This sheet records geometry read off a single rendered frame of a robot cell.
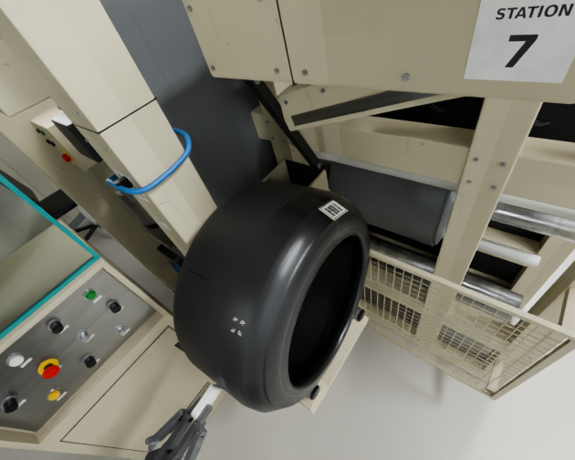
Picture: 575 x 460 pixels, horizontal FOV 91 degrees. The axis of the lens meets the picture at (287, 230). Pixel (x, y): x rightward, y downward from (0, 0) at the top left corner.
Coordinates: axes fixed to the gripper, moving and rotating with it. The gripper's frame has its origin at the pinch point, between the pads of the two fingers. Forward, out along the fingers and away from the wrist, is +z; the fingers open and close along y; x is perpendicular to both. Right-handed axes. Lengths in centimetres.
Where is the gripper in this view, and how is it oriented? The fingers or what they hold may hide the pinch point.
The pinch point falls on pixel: (206, 401)
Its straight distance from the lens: 73.7
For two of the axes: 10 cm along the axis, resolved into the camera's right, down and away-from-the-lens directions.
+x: 3.0, 5.4, 7.8
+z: 5.6, -7.7, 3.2
